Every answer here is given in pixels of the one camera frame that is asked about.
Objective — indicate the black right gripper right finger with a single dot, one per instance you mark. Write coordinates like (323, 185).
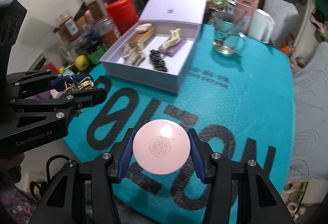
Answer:
(258, 199)

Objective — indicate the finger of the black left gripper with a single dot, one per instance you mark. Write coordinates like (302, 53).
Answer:
(34, 111)
(29, 83)

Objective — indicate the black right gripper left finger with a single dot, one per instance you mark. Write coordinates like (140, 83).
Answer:
(64, 200)

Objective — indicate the gold flower hair clip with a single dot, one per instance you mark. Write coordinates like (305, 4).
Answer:
(85, 84)

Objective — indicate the grey marble claw clip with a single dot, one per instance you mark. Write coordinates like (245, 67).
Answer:
(135, 59)

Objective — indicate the pink round mirror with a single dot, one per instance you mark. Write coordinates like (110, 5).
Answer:
(161, 147)

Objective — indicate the gold rectangular box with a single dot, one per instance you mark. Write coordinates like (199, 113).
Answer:
(138, 40)

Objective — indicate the black polka dot scrunchie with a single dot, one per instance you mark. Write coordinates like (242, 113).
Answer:
(157, 61)

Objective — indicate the pink round compact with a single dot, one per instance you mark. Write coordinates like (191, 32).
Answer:
(143, 28)

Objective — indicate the purple box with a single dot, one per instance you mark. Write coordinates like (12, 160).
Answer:
(172, 51)

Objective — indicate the cream hair claw clip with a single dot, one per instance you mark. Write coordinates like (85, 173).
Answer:
(175, 39)

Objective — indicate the grey leaf pattern chair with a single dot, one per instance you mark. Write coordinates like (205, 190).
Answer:
(309, 158)

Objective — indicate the clear jar brown contents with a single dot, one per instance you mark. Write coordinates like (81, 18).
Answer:
(68, 27)

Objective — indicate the white lavender gift box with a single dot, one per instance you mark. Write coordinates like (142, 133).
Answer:
(165, 16)

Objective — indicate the teal bubble mailer mat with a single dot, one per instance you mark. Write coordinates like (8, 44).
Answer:
(243, 106)

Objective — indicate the red canister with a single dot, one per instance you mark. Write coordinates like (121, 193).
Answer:
(123, 14)

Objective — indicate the gold spoon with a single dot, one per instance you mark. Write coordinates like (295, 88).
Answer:
(228, 29)

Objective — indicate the glass mug with water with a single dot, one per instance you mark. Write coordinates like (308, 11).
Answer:
(228, 51)

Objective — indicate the white paper towel roll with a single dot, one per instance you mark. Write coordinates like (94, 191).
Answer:
(261, 26)

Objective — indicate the grey far chair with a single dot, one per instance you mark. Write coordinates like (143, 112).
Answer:
(285, 16)

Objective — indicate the pink stacked cups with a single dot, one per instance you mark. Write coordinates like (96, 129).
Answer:
(245, 9)

